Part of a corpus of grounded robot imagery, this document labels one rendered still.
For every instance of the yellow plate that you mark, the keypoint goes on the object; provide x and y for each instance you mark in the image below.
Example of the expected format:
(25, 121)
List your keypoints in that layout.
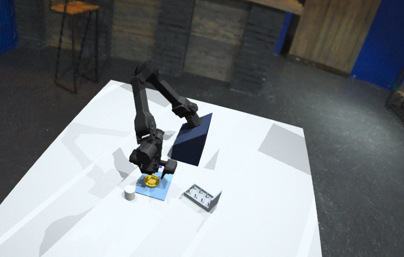
(151, 180)

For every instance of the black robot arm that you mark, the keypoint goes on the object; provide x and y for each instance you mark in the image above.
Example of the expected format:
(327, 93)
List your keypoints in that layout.
(144, 122)

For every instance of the light blue square mat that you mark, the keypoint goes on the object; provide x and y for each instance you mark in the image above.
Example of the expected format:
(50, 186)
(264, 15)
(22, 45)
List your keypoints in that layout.
(157, 192)

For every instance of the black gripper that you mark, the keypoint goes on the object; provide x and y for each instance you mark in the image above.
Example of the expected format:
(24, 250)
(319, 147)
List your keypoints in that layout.
(169, 165)

